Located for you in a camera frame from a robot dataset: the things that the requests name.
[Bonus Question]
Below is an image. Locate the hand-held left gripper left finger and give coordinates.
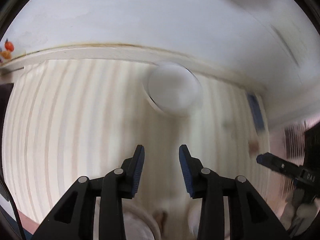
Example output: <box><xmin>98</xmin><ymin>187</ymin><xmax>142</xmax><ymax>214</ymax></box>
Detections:
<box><xmin>31</xmin><ymin>144</ymin><xmax>145</xmax><ymax>240</ymax></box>

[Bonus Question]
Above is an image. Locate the black cable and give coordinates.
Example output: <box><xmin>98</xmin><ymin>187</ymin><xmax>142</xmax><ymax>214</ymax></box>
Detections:
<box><xmin>0</xmin><ymin>175</ymin><xmax>27</xmax><ymax>240</ymax></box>

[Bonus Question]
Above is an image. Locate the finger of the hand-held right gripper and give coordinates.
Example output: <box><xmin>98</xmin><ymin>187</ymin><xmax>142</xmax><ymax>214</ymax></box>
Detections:
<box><xmin>256</xmin><ymin>152</ymin><xmax>304</xmax><ymax>180</ymax></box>

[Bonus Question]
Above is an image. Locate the person's right hand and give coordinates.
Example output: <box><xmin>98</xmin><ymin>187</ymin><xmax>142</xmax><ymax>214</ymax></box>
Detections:
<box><xmin>280</xmin><ymin>187</ymin><xmax>320</xmax><ymax>239</ymax></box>

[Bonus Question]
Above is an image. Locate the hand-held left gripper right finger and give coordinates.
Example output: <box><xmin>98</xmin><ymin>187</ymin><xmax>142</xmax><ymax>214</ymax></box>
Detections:
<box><xmin>178</xmin><ymin>144</ymin><xmax>292</xmax><ymax>240</ymax></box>

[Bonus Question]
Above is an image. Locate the striped cat print tablecloth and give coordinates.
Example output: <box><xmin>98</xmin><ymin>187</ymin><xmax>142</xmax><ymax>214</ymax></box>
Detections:
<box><xmin>1</xmin><ymin>57</ymin><xmax>285</xmax><ymax>240</ymax></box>

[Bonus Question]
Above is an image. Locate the blue smartphone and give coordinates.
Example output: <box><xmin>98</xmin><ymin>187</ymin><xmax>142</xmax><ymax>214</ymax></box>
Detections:
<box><xmin>246</xmin><ymin>92</ymin><xmax>265</xmax><ymax>133</ymax></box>

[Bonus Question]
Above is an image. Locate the plain white bowl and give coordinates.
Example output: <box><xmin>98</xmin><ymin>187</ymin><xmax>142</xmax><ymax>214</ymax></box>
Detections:
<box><xmin>142</xmin><ymin>62</ymin><xmax>203</xmax><ymax>114</ymax></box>

